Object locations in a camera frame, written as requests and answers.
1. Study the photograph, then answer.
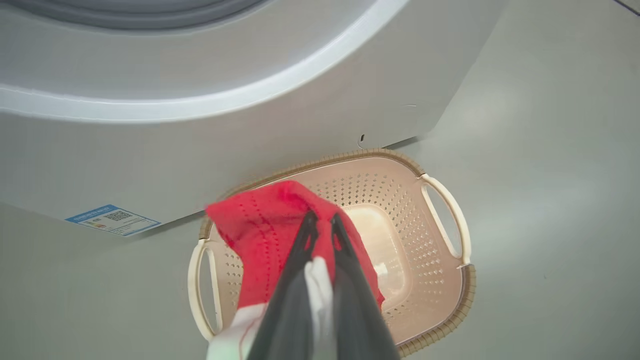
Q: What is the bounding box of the white washing machine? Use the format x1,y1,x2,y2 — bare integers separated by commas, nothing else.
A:
0,0,512,238

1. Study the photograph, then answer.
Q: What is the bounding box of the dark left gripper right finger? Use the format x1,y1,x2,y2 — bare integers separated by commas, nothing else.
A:
330,212,401,360

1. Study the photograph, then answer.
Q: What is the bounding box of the red and white garment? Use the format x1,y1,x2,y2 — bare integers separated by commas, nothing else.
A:
205,180,386,360

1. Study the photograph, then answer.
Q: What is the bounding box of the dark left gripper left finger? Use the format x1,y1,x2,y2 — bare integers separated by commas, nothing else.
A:
247,210,321,360

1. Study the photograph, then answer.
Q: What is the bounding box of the cream perforated laundry basket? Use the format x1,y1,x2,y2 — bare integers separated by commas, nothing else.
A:
187,148,477,358

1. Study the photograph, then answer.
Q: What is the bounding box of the blue energy label sticker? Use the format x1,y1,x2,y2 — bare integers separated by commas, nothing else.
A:
65,204,162,237

